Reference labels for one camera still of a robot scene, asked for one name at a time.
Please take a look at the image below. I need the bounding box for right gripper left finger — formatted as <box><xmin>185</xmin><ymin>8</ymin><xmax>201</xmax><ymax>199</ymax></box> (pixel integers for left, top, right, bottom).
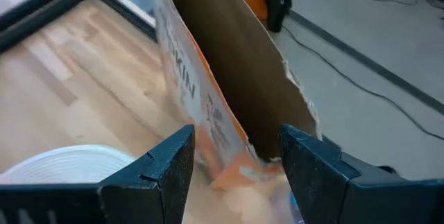
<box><xmin>0</xmin><ymin>123</ymin><xmax>196</xmax><ymax>224</ymax></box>

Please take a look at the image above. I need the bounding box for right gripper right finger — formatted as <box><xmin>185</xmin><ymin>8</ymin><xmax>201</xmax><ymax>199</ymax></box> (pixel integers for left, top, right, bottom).
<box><xmin>279</xmin><ymin>123</ymin><xmax>444</xmax><ymax>224</ymax></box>

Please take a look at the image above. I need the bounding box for pumpkin cereal box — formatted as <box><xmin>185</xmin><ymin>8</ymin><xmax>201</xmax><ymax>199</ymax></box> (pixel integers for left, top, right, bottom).
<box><xmin>145</xmin><ymin>0</ymin><xmax>322</xmax><ymax>224</ymax></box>

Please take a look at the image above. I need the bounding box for long black floor cable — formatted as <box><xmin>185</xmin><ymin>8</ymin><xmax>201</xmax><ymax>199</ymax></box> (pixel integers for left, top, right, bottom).
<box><xmin>280</xmin><ymin>25</ymin><xmax>444</xmax><ymax>141</ymax></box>

